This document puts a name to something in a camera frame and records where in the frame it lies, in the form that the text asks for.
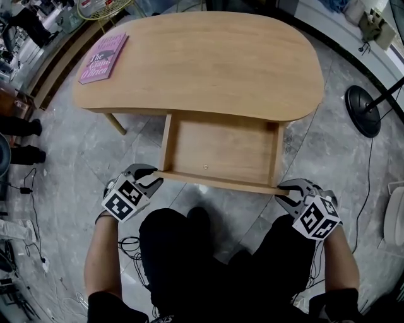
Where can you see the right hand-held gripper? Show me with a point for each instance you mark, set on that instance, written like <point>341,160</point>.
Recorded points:
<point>318,217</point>

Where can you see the person's black clothing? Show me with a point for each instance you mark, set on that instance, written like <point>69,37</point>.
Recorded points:
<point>195,268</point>

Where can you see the round white tub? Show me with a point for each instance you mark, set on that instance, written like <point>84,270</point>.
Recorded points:
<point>394,217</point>

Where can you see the wooden table drawer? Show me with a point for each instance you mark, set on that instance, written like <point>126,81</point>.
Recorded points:
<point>221,148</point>

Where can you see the wooden coffee table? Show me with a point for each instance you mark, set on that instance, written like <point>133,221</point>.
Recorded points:
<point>214,63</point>

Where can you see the person's left forearm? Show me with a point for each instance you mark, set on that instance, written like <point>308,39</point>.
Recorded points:
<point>102,258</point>

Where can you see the pink book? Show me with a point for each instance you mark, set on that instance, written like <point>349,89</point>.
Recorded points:
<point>102,60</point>

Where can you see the black standing fan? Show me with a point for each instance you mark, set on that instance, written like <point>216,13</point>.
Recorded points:
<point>363,110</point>

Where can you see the white window bench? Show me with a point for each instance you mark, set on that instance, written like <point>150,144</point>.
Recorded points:
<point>334,28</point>

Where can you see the white power strip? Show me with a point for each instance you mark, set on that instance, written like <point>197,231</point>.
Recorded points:
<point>46,265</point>

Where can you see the pale green bucket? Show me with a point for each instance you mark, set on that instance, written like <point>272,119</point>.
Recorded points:
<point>72,20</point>

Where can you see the wooden step platform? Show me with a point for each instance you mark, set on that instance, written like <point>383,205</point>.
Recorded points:
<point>60,66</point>

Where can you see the olive green bag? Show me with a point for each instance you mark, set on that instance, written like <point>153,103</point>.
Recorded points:
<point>374,28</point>

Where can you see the person's right forearm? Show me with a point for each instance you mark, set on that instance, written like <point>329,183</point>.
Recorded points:
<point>339,265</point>

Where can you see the blue denim clothes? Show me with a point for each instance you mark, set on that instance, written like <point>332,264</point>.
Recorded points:
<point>333,4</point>

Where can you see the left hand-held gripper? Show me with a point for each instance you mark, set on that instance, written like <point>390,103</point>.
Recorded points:
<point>124,202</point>

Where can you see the beige bag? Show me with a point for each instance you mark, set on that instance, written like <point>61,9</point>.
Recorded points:
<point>353,9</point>

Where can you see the round black device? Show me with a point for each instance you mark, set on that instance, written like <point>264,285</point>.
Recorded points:
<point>3,154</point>

